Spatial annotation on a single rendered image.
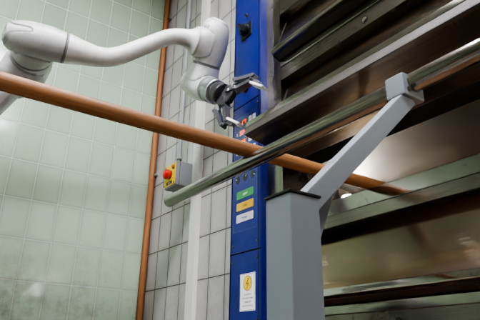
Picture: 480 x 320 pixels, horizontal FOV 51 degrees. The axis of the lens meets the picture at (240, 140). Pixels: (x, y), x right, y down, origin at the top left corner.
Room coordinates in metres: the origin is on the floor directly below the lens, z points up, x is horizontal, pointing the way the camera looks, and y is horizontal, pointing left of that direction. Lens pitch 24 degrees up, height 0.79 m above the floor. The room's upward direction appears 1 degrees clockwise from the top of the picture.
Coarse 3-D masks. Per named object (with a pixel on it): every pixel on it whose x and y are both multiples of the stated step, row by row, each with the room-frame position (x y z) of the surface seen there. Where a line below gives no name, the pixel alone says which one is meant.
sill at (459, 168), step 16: (464, 160) 0.94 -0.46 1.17; (416, 176) 1.04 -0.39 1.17; (432, 176) 1.01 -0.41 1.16; (448, 176) 0.98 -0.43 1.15; (464, 176) 0.95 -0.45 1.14; (368, 192) 1.15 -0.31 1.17; (384, 192) 1.11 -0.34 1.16; (400, 192) 1.08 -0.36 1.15; (336, 208) 1.24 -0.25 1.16; (352, 208) 1.20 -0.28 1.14
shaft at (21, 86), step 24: (0, 72) 0.67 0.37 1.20; (24, 96) 0.70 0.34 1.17; (48, 96) 0.71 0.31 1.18; (72, 96) 0.73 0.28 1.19; (120, 120) 0.79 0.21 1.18; (144, 120) 0.81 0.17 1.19; (168, 120) 0.83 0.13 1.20; (216, 144) 0.90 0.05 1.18; (240, 144) 0.92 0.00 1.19; (288, 168) 1.02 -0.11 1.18; (312, 168) 1.04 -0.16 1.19
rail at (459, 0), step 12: (456, 0) 0.76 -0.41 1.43; (444, 12) 0.78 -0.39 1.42; (420, 24) 0.83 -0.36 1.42; (396, 36) 0.88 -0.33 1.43; (372, 48) 0.93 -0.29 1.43; (360, 60) 0.96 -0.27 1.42; (336, 72) 1.02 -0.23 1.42; (312, 84) 1.09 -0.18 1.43; (276, 108) 1.20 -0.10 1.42; (252, 120) 1.30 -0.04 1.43
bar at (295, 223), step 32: (448, 64) 0.56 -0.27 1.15; (384, 96) 0.64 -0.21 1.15; (416, 96) 0.62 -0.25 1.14; (320, 128) 0.76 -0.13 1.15; (384, 128) 0.58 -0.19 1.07; (256, 160) 0.90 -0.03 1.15; (352, 160) 0.55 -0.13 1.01; (192, 192) 1.10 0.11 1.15; (288, 192) 0.48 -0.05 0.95; (320, 192) 0.51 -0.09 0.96; (288, 224) 0.48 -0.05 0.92; (320, 224) 0.52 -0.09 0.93; (288, 256) 0.48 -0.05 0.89; (320, 256) 0.50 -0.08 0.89; (288, 288) 0.48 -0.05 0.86; (320, 288) 0.50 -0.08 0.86
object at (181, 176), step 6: (174, 162) 1.83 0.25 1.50; (180, 162) 1.83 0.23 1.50; (168, 168) 1.88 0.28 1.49; (174, 168) 1.83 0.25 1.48; (180, 168) 1.83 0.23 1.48; (186, 168) 1.85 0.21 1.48; (174, 174) 1.83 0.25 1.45; (180, 174) 1.83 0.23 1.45; (186, 174) 1.85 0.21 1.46; (168, 180) 1.87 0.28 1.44; (174, 180) 1.82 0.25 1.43; (180, 180) 1.83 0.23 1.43; (186, 180) 1.85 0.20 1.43; (168, 186) 1.87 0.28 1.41; (174, 186) 1.85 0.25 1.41; (180, 186) 1.85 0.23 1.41
